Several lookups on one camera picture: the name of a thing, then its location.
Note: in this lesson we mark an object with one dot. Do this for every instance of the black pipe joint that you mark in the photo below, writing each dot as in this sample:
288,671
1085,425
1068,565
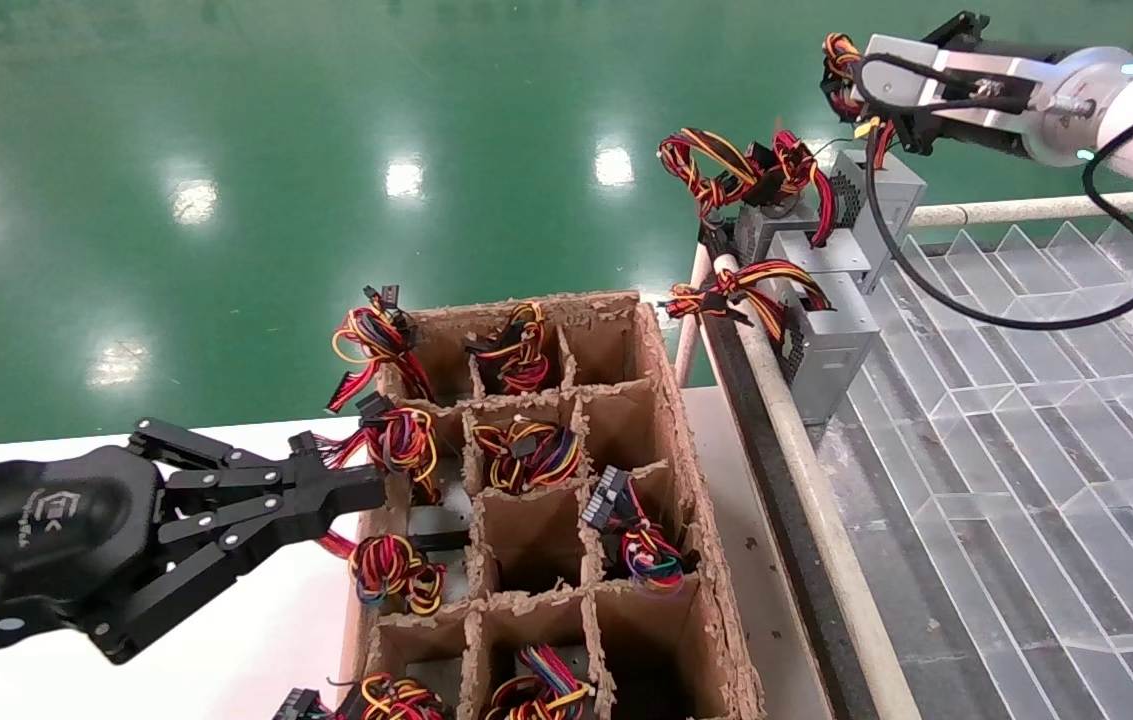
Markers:
714,240

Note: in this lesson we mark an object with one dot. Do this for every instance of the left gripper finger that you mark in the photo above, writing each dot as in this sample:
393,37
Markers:
346,482

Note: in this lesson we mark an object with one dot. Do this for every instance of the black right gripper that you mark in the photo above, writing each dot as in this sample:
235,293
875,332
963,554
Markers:
986,128

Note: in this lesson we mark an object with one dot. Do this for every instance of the brown cardboard divided box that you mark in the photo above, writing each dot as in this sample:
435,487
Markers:
616,350

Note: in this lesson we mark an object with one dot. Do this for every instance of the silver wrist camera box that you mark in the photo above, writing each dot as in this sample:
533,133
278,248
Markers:
901,58

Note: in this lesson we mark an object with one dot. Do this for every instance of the clear acrylic divided tray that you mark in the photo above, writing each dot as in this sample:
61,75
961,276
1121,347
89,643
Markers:
1026,450

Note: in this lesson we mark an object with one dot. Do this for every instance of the white rack leg pipe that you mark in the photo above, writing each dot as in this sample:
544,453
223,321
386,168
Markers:
691,330

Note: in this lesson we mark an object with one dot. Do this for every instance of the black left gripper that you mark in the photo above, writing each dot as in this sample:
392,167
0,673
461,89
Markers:
36,530

